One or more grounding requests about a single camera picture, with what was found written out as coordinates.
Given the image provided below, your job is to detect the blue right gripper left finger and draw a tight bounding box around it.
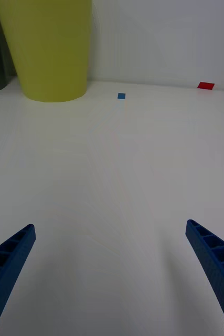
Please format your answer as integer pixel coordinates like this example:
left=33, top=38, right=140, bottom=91
left=0, top=223, right=36, bottom=336

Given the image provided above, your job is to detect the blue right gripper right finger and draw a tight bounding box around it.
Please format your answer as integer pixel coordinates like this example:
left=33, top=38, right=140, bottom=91
left=185, top=219, right=224, bottom=336

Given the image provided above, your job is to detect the yellow-green plastic waste bin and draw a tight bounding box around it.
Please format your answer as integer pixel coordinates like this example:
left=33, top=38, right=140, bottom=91
left=0, top=0, right=93, bottom=103

